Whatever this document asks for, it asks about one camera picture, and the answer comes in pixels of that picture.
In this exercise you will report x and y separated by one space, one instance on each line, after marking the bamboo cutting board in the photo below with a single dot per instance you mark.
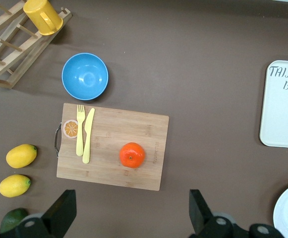
124 129

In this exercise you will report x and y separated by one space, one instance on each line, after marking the orange mandarin fruit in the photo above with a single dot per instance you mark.
132 155

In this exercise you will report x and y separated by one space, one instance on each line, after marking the wooden peg drying rack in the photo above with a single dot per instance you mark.
15 72

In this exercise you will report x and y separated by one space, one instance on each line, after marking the yellow plastic knife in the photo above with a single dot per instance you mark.
86 148

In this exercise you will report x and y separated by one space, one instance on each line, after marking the yellow lemon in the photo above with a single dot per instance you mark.
21 156
15 186

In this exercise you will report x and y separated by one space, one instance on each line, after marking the dark green avocado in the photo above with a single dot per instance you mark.
11 219

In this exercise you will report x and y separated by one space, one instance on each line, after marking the yellow plastic mug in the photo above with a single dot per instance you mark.
42 15

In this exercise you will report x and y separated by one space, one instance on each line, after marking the cream tray with bear print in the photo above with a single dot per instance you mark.
282 116

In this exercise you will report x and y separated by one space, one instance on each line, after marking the orange slice coaster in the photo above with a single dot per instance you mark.
69 129

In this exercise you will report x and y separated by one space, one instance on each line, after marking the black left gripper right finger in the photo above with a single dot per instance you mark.
200 218

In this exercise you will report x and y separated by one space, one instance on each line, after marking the blue bowl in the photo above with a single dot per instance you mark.
84 76

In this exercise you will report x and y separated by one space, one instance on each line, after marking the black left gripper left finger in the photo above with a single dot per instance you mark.
62 210

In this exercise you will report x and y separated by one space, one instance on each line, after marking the yellow plastic fork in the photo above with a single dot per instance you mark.
79 138

